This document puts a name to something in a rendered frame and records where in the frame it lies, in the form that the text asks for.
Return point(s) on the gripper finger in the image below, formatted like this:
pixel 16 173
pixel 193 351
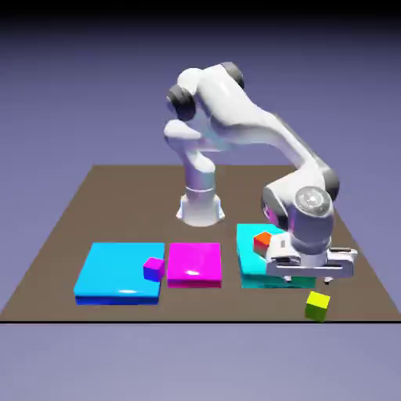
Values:
pixel 327 279
pixel 287 278

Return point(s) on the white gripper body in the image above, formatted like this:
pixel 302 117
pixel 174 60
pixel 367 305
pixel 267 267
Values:
pixel 341 266

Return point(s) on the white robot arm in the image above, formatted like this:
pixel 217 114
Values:
pixel 250 122

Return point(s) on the small yellow cube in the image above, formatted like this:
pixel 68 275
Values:
pixel 317 305

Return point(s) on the small orange cube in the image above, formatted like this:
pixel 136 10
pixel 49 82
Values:
pixel 261 241

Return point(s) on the small purple cube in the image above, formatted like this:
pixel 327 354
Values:
pixel 154 269

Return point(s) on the large cyan box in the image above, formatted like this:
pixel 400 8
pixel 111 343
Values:
pixel 249 261

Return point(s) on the large magenta box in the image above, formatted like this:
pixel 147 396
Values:
pixel 194 260

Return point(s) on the large blue box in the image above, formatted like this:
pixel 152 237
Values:
pixel 112 269

